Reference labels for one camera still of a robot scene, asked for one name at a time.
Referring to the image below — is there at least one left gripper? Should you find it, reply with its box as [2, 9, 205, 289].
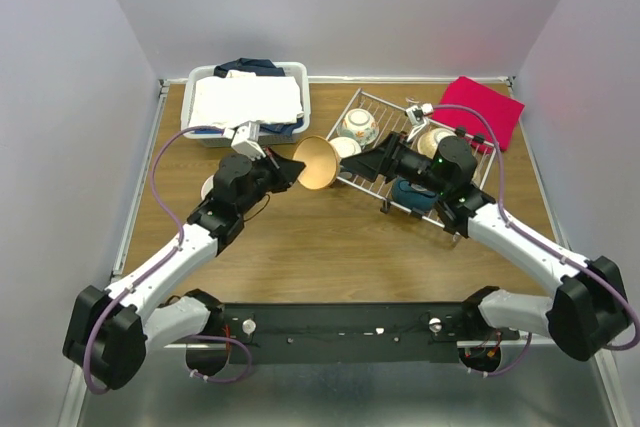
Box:
[238, 144, 305, 216]

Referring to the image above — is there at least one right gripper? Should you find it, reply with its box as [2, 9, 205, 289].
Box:
[340, 131, 449, 196]

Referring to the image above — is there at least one white floral bowl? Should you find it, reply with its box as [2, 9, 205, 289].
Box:
[340, 108, 379, 148]

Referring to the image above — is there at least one peach speckled bowl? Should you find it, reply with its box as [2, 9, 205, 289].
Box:
[293, 136, 340, 190]

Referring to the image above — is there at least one yellow dotted bowl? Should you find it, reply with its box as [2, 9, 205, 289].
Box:
[417, 127, 455, 158]

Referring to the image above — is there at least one red flower bowl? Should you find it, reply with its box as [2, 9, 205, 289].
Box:
[200, 176, 213, 200]

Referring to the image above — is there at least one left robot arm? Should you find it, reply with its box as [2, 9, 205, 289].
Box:
[62, 150, 305, 394]

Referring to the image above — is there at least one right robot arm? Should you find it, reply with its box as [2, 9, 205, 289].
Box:
[341, 132, 639, 361]

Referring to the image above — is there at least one teal white bowl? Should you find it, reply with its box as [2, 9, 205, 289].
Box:
[329, 136, 362, 160]

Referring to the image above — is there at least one blue glazed bowl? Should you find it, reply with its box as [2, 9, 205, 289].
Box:
[391, 178, 438, 213]

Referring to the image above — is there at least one white plastic laundry basket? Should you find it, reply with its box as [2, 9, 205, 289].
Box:
[180, 62, 311, 149]

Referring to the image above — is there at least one white folded towel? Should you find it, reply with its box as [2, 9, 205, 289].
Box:
[186, 76, 303, 130]

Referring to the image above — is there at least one dark blue clothing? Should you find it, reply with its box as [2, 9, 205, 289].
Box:
[213, 58, 288, 130]

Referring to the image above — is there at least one pink folded cloth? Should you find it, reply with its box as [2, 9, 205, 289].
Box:
[432, 77, 525, 152]

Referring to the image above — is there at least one silver wire dish rack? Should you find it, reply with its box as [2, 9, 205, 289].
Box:
[326, 88, 496, 216]

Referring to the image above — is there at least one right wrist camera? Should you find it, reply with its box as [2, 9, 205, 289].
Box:
[405, 103, 434, 128]

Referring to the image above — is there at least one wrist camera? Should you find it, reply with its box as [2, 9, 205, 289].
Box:
[405, 103, 434, 128]
[223, 121, 266, 161]

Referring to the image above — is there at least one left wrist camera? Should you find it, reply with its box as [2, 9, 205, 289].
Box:
[223, 121, 266, 161]

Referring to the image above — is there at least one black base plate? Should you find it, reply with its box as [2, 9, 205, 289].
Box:
[169, 289, 594, 366]

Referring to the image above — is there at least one aluminium frame rail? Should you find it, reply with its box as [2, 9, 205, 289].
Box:
[55, 78, 168, 426]

